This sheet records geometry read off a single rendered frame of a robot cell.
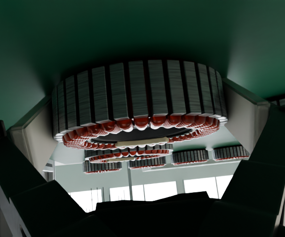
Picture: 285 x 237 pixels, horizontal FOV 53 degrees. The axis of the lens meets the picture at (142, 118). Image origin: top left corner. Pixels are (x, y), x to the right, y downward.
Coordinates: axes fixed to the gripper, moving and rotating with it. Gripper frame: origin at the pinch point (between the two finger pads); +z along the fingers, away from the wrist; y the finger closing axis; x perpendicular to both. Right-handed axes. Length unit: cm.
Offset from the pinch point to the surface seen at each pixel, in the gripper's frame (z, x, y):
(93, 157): 12.4, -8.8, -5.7
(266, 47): -2.5, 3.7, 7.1
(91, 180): 549, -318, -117
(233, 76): 1.4, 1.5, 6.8
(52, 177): 44, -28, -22
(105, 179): 551, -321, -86
